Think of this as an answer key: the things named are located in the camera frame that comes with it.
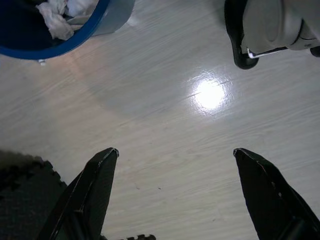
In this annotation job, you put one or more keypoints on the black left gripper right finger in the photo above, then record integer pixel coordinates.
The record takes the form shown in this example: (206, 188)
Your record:
(270, 205)

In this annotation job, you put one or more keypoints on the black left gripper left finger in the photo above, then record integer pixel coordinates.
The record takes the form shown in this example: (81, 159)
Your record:
(85, 200)

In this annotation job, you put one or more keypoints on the black foam puzzle mat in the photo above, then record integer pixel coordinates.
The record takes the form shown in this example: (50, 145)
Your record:
(25, 200)

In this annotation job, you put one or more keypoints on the small white floor scrap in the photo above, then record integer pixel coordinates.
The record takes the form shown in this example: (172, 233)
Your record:
(42, 62)

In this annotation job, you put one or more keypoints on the blue waste bin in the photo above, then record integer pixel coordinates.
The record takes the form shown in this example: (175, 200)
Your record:
(82, 37)

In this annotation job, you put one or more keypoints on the crumpled white tissue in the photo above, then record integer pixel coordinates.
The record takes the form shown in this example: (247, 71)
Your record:
(80, 7)
(56, 25)
(57, 5)

